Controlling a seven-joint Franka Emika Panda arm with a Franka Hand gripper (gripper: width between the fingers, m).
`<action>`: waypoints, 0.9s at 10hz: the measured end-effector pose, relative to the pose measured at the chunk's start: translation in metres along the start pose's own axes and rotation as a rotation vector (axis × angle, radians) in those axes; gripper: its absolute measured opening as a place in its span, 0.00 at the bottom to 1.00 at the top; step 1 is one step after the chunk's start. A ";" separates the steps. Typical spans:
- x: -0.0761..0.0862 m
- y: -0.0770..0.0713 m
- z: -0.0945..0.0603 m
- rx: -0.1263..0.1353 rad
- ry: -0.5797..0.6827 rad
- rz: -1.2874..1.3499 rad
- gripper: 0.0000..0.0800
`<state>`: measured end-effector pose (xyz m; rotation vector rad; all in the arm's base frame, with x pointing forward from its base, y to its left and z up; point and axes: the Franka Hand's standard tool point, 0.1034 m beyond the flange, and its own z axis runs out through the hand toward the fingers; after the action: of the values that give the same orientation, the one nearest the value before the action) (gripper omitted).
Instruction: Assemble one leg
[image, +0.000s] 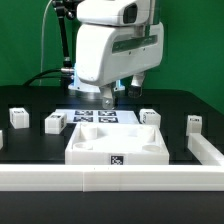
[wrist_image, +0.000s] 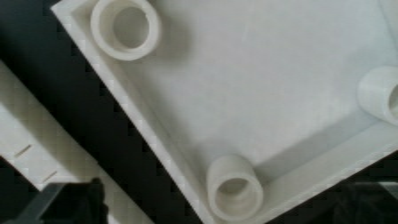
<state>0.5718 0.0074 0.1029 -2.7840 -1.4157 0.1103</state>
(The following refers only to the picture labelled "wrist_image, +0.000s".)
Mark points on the white U-shaped fence wall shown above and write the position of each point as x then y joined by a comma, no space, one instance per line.
44,152

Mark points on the white square tabletop part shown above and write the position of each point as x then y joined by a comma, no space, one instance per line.
244,90

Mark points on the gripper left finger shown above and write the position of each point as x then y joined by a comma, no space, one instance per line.
69,204

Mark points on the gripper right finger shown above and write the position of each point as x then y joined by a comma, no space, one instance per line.
371,203

